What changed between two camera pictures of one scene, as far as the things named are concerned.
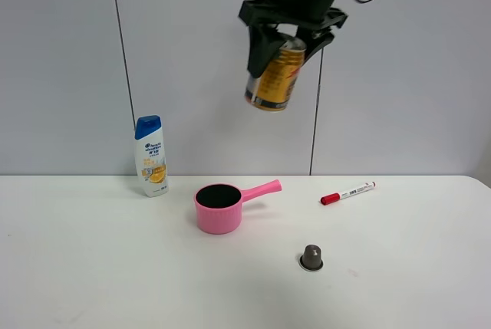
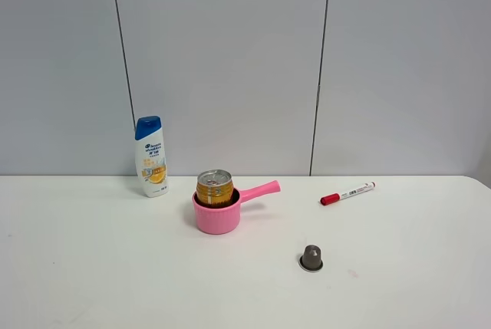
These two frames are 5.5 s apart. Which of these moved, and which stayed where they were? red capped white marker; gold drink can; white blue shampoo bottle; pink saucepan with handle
Moved: gold drink can
Stayed: pink saucepan with handle; white blue shampoo bottle; red capped white marker
